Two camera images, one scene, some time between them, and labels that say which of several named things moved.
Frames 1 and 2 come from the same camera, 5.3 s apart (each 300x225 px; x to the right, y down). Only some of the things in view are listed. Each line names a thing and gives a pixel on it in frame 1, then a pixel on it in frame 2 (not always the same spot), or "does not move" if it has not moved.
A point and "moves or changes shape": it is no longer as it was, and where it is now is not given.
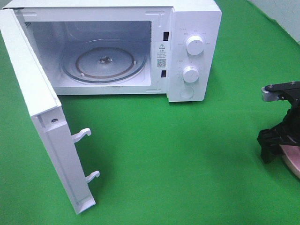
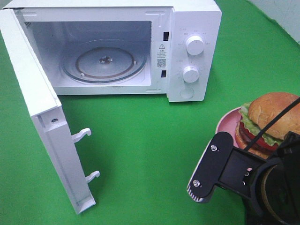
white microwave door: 44,106 does not move
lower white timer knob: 191,74 does not move
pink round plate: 291,154 moves or changes shape
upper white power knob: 195,45 does not move
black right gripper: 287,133 → 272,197
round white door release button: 187,93 does not move
